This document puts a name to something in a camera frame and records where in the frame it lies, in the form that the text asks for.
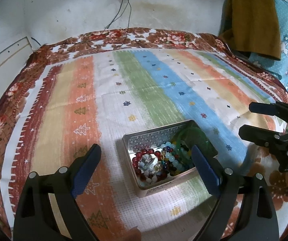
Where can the mustard brown garment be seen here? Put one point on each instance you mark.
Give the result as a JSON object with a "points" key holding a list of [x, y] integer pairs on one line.
{"points": [[253, 27]]}

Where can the silver metal tin box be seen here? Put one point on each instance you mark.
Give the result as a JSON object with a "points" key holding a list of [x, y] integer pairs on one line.
{"points": [[153, 164]]}

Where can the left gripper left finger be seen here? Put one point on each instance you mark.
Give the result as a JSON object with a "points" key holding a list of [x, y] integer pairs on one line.
{"points": [[35, 220]]}

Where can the striped colourful mat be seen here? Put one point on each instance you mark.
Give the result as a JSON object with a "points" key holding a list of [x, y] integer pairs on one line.
{"points": [[100, 98]]}

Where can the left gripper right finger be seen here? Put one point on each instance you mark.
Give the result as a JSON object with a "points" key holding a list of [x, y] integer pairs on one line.
{"points": [[257, 219]]}

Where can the blue patterned bedding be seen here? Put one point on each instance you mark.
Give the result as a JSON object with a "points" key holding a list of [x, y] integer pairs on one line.
{"points": [[278, 68]]}

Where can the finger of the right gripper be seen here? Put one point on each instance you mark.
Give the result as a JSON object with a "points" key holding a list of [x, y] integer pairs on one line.
{"points": [[274, 109], [264, 138]]}

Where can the green jade bangle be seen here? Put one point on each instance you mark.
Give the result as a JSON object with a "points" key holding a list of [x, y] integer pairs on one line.
{"points": [[189, 137]]}

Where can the floral brown blanket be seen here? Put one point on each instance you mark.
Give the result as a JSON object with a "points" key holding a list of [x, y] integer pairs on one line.
{"points": [[12, 103]]}

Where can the white headboard panel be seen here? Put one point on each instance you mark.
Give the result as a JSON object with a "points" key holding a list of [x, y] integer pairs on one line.
{"points": [[13, 59]]}

